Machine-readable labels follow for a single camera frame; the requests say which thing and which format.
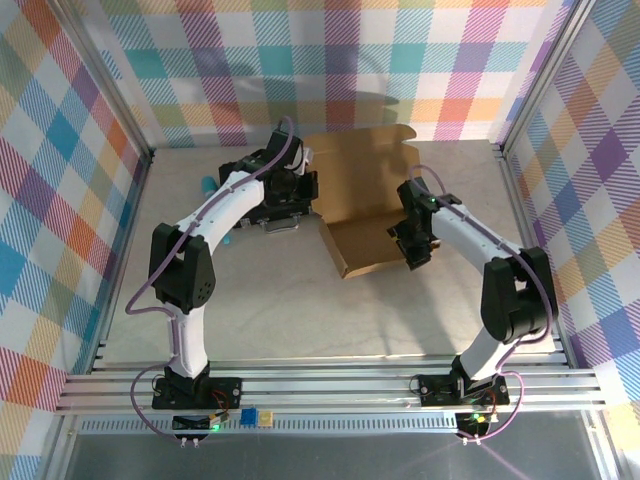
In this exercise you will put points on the brown cardboard box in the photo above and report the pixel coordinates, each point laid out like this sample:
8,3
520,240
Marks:
360,165

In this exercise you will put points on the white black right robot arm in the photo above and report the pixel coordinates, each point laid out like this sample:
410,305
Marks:
465,235

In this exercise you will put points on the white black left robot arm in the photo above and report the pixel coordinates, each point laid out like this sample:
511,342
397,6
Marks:
225,205

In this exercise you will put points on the teal cylinder tube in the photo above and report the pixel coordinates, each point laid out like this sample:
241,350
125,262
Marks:
207,186

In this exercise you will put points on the controller board with green light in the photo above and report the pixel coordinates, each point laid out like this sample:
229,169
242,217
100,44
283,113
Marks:
470,427
192,425

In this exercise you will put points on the small yellow block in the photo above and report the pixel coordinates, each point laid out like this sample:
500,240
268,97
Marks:
266,418

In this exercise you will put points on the small blue block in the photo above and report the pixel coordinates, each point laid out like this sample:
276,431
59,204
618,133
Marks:
248,417

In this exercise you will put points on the aluminium floor rail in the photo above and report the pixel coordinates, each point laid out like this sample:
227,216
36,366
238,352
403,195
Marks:
126,250
519,200

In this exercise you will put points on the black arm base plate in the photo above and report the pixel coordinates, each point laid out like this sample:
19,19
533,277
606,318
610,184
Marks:
227,389
432,387

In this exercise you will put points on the aluminium rail beam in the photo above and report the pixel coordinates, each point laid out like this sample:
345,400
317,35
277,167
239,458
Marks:
325,387

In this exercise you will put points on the aluminium frame post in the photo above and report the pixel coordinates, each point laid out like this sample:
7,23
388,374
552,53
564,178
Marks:
109,82
545,75

